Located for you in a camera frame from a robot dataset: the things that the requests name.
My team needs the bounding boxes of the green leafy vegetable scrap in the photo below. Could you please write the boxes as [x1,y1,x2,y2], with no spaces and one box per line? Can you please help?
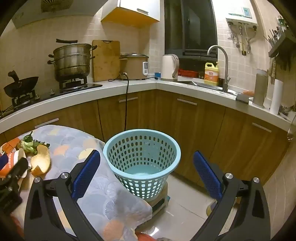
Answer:
[22,132,50,149]

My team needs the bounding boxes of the white electric kettle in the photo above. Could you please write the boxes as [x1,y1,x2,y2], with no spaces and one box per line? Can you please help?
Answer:
[161,54,179,81]

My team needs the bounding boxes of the black power cable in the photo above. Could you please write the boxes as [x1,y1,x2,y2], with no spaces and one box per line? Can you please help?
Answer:
[108,73,129,131]

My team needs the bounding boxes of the red plastic rack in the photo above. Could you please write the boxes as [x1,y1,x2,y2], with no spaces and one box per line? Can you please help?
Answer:
[178,69,199,78]

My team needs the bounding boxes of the range hood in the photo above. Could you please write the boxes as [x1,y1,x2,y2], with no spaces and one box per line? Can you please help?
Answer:
[13,0,102,29]

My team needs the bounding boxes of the wall utensil rack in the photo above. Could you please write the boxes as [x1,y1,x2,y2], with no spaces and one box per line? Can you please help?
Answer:
[264,20,296,71]

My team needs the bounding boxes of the black wok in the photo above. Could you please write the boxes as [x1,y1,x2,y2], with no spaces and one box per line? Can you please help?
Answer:
[3,70,39,98]

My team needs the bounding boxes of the black gas stove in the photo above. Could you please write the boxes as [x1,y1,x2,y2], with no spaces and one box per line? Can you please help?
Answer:
[9,77,103,107]

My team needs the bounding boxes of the pale green vegetable stem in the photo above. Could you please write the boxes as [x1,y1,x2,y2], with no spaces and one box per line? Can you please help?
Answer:
[19,140,36,154]

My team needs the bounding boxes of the white paper towel roll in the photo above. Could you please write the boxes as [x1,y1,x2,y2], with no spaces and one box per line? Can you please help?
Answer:
[270,79,284,115]

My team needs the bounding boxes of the stainless steel steamer pot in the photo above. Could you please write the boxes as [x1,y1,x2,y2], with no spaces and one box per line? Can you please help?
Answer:
[47,39,97,82]

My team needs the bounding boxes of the dark window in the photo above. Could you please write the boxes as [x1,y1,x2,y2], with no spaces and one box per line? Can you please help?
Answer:
[164,0,218,63]

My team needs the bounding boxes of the wooden stool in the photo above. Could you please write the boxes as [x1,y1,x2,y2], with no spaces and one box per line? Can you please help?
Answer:
[145,183,171,216]

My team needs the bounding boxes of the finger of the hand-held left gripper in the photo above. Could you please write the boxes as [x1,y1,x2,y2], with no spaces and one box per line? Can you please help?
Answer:
[9,158,28,179]

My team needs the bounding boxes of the metal kitchen faucet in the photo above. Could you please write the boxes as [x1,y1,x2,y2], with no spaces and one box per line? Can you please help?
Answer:
[207,45,231,93]

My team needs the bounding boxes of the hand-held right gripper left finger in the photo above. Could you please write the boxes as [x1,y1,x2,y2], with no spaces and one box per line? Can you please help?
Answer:
[24,149,101,241]

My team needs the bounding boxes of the wooden cutting board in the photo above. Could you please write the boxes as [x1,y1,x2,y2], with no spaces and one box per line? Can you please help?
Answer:
[92,40,121,82]

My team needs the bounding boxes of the light blue plastic basket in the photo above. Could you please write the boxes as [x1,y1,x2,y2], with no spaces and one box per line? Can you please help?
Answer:
[103,129,181,202]

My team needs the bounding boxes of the wooden base cabinets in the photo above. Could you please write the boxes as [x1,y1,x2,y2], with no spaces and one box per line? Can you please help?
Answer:
[0,89,290,193]

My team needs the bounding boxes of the yellow dish soap bottle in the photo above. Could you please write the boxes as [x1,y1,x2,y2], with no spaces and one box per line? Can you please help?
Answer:
[204,62,220,87]

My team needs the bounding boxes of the white kitchen countertop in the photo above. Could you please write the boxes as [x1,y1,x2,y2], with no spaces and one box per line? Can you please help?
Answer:
[0,76,294,133]

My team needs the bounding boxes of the stainless steel sink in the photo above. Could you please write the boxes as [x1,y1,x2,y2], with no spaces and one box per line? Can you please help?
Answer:
[178,80,238,95]

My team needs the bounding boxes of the grey cylindrical container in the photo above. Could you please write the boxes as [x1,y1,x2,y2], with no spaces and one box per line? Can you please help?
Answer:
[252,69,269,108]

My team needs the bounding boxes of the grey sponge block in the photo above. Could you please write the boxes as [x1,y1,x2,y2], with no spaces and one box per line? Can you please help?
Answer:
[235,93,250,104]

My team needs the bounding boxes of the beige rice cooker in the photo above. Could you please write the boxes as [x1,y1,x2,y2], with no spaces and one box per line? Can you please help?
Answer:
[119,53,149,80]

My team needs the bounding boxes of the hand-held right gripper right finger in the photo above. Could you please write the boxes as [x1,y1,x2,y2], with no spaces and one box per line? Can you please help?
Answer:
[193,151,272,241]

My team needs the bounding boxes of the orange fruit peel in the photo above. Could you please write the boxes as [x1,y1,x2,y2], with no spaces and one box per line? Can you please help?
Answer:
[31,144,51,176]

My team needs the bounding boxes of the orange white packet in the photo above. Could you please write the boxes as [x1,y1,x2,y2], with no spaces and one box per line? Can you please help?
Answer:
[0,137,26,179]

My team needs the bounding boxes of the white water heater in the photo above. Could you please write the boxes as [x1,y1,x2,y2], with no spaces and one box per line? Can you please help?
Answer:
[226,0,258,30]

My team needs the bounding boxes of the white wall cabinet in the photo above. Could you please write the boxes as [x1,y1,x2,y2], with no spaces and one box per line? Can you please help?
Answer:
[101,0,161,29]

